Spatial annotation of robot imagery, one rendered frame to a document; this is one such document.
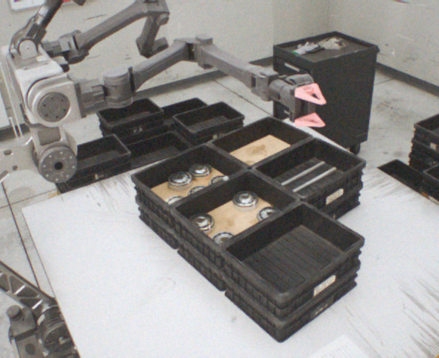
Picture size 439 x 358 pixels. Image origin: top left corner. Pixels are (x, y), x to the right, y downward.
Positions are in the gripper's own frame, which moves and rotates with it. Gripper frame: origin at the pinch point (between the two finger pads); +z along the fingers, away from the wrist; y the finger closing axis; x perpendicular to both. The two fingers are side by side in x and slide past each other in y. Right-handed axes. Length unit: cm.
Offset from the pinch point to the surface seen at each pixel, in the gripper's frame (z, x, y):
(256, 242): -23, 5, 58
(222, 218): -47, 6, 62
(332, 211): -32, -38, 69
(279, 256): -17, 0, 62
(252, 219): -40, -3, 62
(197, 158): -85, -4, 57
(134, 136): -197, -11, 98
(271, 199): -43, -15, 60
